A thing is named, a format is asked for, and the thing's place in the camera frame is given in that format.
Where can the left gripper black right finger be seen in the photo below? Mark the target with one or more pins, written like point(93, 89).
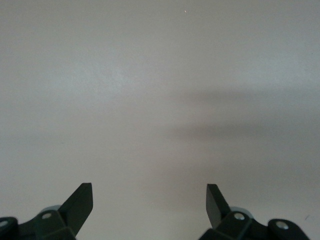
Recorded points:
point(216, 210)

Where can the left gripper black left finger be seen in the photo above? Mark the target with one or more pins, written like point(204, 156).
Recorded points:
point(75, 210)

